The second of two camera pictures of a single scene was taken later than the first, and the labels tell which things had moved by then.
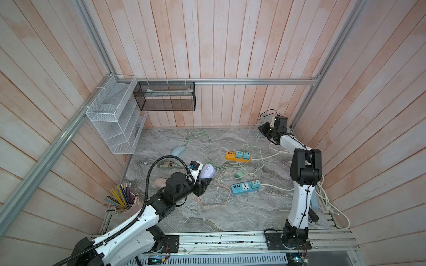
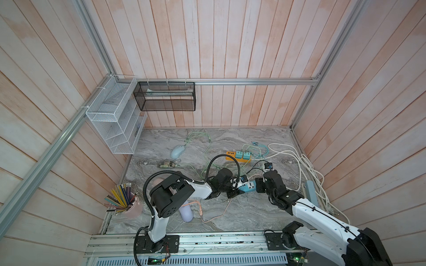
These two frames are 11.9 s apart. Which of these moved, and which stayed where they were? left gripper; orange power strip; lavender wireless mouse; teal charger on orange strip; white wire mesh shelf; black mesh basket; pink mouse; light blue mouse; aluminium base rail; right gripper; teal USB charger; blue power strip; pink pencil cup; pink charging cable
Moved: left gripper; pink charging cable; right gripper; teal USB charger; lavender wireless mouse
Stayed: orange power strip; aluminium base rail; light blue mouse; black mesh basket; pink pencil cup; pink mouse; teal charger on orange strip; blue power strip; white wire mesh shelf
